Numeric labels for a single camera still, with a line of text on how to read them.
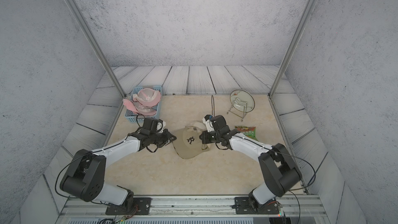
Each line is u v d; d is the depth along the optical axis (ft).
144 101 3.55
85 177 1.42
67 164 1.43
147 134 2.32
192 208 2.39
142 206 2.40
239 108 3.52
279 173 1.44
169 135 2.64
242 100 3.32
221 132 2.24
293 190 1.47
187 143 2.93
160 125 2.48
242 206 2.35
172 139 2.82
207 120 2.65
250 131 3.07
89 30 2.85
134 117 3.31
